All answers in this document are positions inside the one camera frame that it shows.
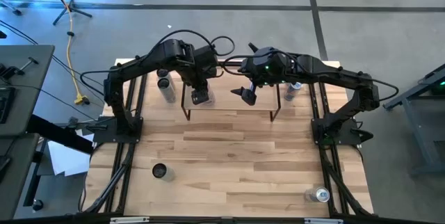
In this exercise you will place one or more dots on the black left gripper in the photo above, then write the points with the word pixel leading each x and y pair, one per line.
pixel 205 62

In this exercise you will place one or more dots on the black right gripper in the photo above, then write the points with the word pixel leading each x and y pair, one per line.
pixel 269 65

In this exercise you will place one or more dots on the white can with black top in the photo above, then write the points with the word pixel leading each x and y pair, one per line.
pixel 211 99
pixel 162 73
pixel 160 171
pixel 168 95

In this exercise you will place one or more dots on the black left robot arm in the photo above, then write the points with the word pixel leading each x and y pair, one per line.
pixel 139 64

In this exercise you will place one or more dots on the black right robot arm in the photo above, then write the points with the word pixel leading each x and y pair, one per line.
pixel 340 76

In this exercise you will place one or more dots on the blue silver energy drink can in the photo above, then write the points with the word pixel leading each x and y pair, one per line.
pixel 318 195
pixel 292 93

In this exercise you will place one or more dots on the black desk beam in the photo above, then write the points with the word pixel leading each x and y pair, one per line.
pixel 59 134

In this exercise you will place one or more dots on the white paper sheets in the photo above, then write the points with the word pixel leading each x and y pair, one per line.
pixel 67 159

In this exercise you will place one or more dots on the black tripod stand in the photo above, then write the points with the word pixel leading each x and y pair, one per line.
pixel 70 7

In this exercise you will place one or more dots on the grey desk top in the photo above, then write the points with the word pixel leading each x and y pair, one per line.
pixel 34 51
pixel 14 168

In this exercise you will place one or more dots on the grey metal cart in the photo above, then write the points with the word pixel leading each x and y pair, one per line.
pixel 417 133

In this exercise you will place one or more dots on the black desk clamp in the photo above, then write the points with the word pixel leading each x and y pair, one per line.
pixel 12 71

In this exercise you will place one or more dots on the black caster wheel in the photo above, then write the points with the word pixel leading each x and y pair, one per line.
pixel 37 205

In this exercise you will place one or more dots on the black keyboard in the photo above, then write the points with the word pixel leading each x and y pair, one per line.
pixel 5 105

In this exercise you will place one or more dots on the black device with green light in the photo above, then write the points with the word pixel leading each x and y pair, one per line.
pixel 441 88

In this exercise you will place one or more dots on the wooden shelf with black frame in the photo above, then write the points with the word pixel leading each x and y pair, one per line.
pixel 226 105

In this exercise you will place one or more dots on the black metal table frame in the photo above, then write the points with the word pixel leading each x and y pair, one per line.
pixel 324 158

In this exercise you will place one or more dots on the silver metal bracket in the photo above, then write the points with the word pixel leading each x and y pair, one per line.
pixel 129 220
pixel 323 221

